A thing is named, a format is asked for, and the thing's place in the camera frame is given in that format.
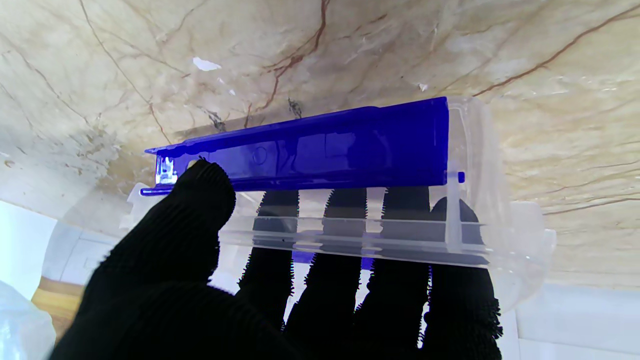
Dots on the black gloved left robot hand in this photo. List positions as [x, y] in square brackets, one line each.
[165, 280]

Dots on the clear plastic crate blue latches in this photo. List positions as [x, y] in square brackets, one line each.
[325, 150]

